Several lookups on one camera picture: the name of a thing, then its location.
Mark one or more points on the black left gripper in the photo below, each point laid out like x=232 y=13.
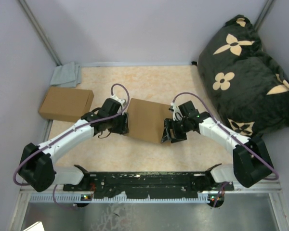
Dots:
x=123 y=129

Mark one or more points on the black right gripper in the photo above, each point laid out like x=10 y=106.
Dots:
x=170 y=124

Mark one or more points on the brown cardboard box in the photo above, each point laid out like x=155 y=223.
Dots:
x=146 y=120
x=66 y=104

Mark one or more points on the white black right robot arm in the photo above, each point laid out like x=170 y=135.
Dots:
x=251 y=160

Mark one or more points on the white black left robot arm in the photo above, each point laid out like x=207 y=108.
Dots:
x=37 y=165

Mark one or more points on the closed brown cardboard box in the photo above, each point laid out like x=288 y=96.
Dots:
x=66 y=104

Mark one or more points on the grey folded cloth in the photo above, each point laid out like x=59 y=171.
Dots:
x=68 y=75

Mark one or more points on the black floral plush pillow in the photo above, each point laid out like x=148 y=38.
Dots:
x=247 y=87

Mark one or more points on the white paper corner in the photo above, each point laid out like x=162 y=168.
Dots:
x=37 y=226

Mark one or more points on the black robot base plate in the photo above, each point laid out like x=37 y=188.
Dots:
x=154 y=186

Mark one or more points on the aluminium frame rail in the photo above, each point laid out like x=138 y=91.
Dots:
x=60 y=196

